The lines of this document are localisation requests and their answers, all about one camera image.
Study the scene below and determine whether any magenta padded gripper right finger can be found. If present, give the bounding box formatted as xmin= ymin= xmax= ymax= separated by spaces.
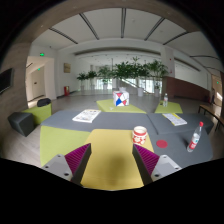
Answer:
xmin=132 ymin=144 xmax=181 ymax=185

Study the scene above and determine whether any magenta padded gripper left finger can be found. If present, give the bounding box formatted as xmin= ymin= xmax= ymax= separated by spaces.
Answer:
xmin=42 ymin=143 xmax=92 ymax=185

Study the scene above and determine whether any plastic water bottle red cap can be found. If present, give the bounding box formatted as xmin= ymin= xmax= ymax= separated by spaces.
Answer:
xmin=187 ymin=122 xmax=204 ymax=152

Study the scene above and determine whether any distant clear water bottle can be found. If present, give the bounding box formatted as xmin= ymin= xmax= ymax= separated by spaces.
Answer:
xmin=163 ymin=93 xmax=168 ymax=107

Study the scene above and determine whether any red round coaster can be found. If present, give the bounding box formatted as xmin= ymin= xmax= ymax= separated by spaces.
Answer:
xmin=156 ymin=140 xmax=168 ymax=148

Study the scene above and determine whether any red and white paper cup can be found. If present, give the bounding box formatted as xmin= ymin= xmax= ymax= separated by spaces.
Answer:
xmin=132 ymin=126 xmax=147 ymax=145

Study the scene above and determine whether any yellow booklet on right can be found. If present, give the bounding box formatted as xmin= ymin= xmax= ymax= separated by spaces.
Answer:
xmin=163 ymin=113 xmax=186 ymax=126

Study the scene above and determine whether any large modular sofa platform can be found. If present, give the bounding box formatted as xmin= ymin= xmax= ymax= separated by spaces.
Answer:
xmin=40 ymin=110 xmax=213 ymax=190

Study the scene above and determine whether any open magazine on left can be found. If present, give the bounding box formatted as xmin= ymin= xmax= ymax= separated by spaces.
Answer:
xmin=73 ymin=109 xmax=101 ymax=123

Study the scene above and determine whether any green cube seat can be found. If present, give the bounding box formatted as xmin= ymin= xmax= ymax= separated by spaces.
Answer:
xmin=24 ymin=104 xmax=52 ymax=125

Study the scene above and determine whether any dark grey ottoman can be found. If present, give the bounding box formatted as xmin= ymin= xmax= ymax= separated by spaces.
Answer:
xmin=8 ymin=112 xmax=34 ymax=137

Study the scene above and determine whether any black bag on seat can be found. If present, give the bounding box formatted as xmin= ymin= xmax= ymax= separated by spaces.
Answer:
xmin=37 ymin=98 xmax=51 ymax=107

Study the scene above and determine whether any red white blue cube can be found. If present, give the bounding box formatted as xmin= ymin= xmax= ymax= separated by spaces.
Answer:
xmin=113 ymin=91 xmax=129 ymax=107

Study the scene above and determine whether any red fire extinguisher box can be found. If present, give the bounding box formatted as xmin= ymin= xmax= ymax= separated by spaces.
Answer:
xmin=64 ymin=86 xmax=70 ymax=96

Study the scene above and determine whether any wooden bench right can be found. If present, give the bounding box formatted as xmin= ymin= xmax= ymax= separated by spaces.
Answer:
xmin=198 ymin=104 xmax=224 ymax=131

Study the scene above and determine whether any row of potted plants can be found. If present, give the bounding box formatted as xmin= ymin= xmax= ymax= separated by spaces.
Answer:
xmin=77 ymin=57 xmax=168 ymax=90

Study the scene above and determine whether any framed wall notice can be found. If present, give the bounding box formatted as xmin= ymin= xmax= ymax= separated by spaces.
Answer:
xmin=64 ymin=63 xmax=71 ymax=73

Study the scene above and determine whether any wall mounted black screen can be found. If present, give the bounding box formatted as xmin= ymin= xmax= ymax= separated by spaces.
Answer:
xmin=0 ymin=68 xmax=14 ymax=94

